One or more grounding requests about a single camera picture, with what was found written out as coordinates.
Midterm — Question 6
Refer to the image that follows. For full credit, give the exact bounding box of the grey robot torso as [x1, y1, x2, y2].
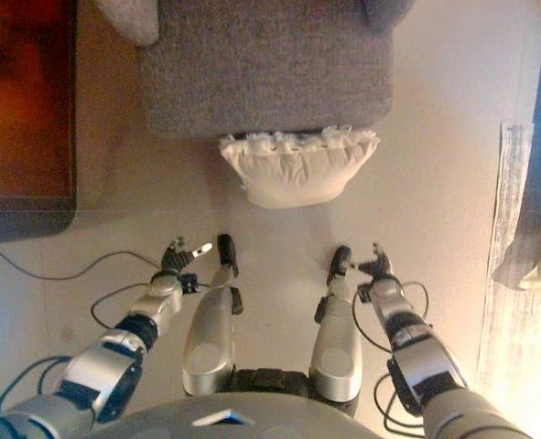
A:
[81, 368, 385, 439]

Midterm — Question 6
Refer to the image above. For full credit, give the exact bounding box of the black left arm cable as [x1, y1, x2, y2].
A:
[0, 282, 199, 415]

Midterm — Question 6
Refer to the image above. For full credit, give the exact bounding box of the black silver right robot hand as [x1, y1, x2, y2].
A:
[358, 241, 395, 284]

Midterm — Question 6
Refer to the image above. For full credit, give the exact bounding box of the grey fabric sofa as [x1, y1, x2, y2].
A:
[140, 0, 418, 141]

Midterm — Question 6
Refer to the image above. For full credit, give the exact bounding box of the dark window curtain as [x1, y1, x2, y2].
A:
[493, 0, 541, 290]

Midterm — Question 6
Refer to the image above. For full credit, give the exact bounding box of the white silver left robot leg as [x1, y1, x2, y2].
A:
[181, 234, 244, 397]

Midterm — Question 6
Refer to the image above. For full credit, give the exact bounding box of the colourful rug with dark border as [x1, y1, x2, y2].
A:
[0, 0, 80, 246]

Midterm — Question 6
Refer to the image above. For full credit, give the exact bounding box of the thin grey floor cable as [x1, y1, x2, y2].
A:
[0, 241, 167, 282]

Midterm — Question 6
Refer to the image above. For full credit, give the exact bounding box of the white fluffy throw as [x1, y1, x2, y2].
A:
[99, 0, 161, 48]

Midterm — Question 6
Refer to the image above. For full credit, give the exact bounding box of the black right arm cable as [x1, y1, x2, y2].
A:
[352, 280, 431, 434]

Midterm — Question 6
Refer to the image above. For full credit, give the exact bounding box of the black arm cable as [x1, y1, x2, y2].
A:
[0, 282, 199, 415]
[352, 280, 431, 434]

